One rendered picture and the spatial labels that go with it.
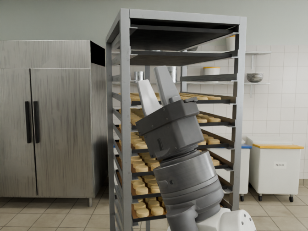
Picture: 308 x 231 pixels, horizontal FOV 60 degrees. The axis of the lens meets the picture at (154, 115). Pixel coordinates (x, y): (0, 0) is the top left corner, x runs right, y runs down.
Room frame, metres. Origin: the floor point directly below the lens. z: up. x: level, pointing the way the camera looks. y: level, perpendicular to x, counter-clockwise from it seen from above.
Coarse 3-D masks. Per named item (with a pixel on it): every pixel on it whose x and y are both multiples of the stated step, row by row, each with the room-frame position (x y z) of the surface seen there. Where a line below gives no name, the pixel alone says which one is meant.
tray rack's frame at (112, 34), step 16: (144, 16) 0.95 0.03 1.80; (160, 16) 0.96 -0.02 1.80; (176, 16) 0.98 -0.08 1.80; (192, 16) 1.00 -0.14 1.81; (208, 16) 1.01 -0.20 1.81; (224, 16) 1.03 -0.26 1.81; (112, 32) 1.20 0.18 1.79; (112, 112) 1.53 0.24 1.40; (112, 128) 1.53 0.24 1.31; (112, 144) 1.53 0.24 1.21; (112, 160) 1.53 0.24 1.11; (112, 176) 1.52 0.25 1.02; (112, 192) 1.52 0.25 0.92; (112, 208) 1.52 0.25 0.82; (112, 224) 1.52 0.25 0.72
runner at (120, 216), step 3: (117, 201) 1.53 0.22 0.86; (117, 204) 1.49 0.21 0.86; (117, 207) 1.40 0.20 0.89; (117, 210) 1.38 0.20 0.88; (120, 210) 1.41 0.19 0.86; (117, 213) 1.38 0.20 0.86; (120, 213) 1.38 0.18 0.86; (120, 216) 1.35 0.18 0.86; (120, 219) 1.27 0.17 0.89; (120, 222) 1.27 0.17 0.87
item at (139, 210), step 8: (120, 176) 1.45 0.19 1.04; (144, 200) 1.15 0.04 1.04; (152, 200) 1.11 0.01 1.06; (160, 200) 1.14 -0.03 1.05; (136, 208) 1.05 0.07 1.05; (144, 208) 1.03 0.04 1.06; (152, 208) 1.03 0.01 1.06; (160, 208) 1.03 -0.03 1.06; (136, 216) 1.00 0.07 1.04; (144, 216) 0.99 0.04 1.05
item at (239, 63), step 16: (240, 16) 1.04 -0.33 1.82; (240, 32) 1.04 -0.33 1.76; (240, 48) 1.04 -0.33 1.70; (240, 64) 1.05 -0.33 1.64; (240, 80) 1.05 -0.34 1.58; (240, 96) 1.05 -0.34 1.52; (240, 112) 1.05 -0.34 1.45; (240, 128) 1.05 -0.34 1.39; (240, 144) 1.05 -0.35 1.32; (240, 160) 1.05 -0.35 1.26
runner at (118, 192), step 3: (114, 183) 1.52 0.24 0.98; (114, 186) 1.52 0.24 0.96; (117, 186) 1.54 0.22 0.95; (117, 189) 1.49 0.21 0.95; (117, 192) 1.39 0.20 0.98; (120, 192) 1.45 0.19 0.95; (117, 195) 1.37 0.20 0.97; (120, 195) 1.41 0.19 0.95; (117, 198) 1.37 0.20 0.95; (120, 198) 1.37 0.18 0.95; (120, 201) 1.28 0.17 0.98; (120, 204) 1.26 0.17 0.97; (120, 207) 1.26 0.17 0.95; (132, 228) 1.08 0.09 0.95
